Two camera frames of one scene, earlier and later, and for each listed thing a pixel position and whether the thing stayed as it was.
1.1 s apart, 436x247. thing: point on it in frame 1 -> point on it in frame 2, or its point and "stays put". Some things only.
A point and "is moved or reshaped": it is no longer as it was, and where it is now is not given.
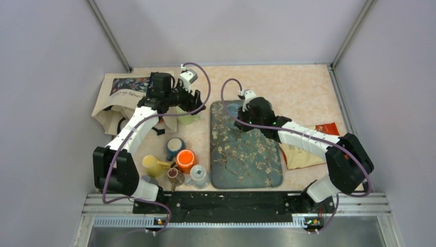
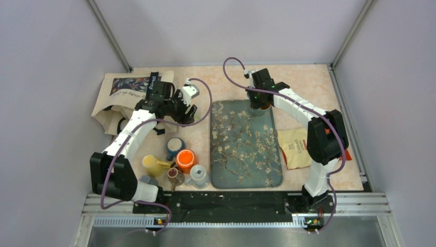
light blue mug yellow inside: [232, 115] is moved or reshaped
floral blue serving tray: [241, 159] stays put
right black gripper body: [248, 115] -> [256, 99]
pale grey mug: [198, 177] stays put
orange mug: [184, 159] stays put
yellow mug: [154, 168] stays put
